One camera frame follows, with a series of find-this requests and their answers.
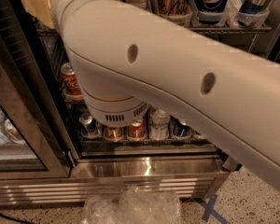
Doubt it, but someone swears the silver blue can bottom shelf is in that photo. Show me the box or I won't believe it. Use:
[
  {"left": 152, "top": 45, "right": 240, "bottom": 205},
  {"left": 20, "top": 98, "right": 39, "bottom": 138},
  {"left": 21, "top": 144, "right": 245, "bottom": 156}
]
[{"left": 78, "top": 113, "right": 98, "bottom": 135}]

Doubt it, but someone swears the red Coca-Cola can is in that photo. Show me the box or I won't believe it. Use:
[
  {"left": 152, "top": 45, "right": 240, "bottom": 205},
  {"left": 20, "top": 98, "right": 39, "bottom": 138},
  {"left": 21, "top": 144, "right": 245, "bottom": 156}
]
[{"left": 60, "top": 63, "right": 81, "bottom": 95}]

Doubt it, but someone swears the silver blue can top shelf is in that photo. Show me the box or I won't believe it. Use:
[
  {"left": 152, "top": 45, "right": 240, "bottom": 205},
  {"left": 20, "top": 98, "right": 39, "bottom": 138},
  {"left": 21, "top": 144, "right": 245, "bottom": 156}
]
[{"left": 237, "top": 0, "right": 272, "bottom": 27}]

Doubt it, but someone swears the blue tape cross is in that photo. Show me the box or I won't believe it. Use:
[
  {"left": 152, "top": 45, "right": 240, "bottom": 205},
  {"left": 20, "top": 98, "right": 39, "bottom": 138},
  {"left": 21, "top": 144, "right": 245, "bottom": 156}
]
[{"left": 194, "top": 194, "right": 229, "bottom": 224}]

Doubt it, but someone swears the clear plastic bin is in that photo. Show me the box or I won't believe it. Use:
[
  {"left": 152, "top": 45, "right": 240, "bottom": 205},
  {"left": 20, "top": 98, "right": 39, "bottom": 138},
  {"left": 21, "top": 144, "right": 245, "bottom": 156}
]
[{"left": 81, "top": 187, "right": 182, "bottom": 224}]

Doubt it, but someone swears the blue Pepsi can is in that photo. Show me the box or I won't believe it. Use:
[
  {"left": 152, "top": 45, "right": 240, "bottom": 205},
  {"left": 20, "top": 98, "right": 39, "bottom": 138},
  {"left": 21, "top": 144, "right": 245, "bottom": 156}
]
[{"left": 194, "top": 0, "right": 228, "bottom": 24}]

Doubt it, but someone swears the glass fridge door left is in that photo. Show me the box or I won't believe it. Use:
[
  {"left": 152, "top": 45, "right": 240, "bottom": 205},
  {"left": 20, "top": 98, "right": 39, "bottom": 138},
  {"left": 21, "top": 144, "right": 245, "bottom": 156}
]
[{"left": 0, "top": 19, "right": 72, "bottom": 181}]

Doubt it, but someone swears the black cable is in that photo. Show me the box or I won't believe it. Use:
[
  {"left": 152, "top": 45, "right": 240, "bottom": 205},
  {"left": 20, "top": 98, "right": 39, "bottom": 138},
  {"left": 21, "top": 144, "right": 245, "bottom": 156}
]
[{"left": 0, "top": 204, "right": 35, "bottom": 224}]

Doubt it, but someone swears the water bottle bottom shelf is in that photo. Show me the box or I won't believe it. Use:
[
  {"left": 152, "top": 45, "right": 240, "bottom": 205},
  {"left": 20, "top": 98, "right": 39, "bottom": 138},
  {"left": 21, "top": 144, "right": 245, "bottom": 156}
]
[{"left": 150, "top": 109, "right": 170, "bottom": 141}]

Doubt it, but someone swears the silver blue can shelf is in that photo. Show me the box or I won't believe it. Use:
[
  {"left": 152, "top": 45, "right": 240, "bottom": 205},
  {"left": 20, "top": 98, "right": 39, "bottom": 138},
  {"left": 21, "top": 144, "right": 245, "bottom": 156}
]
[
  {"left": 237, "top": 0, "right": 272, "bottom": 27},
  {"left": 78, "top": 113, "right": 98, "bottom": 135}
]

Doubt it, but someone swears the stainless steel fridge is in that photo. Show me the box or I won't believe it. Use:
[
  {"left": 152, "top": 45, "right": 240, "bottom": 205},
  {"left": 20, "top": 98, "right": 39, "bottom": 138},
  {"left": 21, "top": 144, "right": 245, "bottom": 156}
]
[{"left": 0, "top": 0, "right": 280, "bottom": 206}]

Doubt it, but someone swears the gold can bottom shelf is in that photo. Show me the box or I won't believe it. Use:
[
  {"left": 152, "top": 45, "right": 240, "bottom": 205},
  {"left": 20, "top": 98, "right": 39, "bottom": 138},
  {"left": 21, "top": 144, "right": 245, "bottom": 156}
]
[{"left": 105, "top": 127, "right": 123, "bottom": 140}]

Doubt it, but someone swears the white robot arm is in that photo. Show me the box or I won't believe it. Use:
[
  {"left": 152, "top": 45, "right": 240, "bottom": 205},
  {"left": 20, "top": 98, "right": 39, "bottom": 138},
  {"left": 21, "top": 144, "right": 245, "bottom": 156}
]
[{"left": 21, "top": 0, "right": 280, "bottom": 192}]

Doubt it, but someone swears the red can bottom shelf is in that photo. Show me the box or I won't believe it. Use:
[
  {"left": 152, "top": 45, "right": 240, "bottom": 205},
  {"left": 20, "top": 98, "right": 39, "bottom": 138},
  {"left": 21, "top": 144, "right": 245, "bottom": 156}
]
[{"left": 128, "top": 119, "right": 145, "bottom": 139}]

